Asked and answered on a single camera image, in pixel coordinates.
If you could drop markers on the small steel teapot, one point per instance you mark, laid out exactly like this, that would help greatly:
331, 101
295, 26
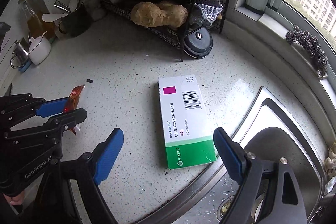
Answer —
20, 56

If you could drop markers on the crumpled rag by sink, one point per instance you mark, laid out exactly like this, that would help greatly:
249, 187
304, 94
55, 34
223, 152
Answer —
330, 162

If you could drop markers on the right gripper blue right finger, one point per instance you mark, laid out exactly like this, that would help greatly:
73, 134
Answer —
232, 155

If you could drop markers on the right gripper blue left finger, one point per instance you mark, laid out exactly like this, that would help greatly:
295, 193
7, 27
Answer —
105, 155

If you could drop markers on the glass oil carafe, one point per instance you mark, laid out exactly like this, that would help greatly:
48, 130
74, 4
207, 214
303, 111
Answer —
35, 24

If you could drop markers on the garlic bulb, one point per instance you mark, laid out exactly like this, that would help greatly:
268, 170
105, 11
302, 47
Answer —
97, 14

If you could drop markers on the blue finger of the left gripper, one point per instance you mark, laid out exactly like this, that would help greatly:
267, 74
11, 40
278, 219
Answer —
50, 108

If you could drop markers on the white sugar pot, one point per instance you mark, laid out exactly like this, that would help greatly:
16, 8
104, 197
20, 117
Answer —
39, 49

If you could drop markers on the white green medicine box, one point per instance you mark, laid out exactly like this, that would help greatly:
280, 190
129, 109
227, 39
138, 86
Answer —
188, 137

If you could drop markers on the ginger root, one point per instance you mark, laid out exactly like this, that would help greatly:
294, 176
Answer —
152, 15

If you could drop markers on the stainless steel sink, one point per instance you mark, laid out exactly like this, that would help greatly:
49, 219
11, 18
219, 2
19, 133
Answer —
283, 182

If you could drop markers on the red sauce packet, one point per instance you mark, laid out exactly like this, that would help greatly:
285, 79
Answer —
74, 98

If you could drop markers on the dark utensil mug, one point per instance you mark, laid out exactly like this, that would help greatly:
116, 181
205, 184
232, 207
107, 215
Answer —
75, 23

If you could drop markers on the black round timer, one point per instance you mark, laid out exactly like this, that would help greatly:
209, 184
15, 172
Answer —
199, 43

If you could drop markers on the dried purple flower bunch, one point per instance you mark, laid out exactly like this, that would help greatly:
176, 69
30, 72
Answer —
312, 47

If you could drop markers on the person's left hand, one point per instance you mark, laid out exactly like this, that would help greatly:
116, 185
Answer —
17, 200

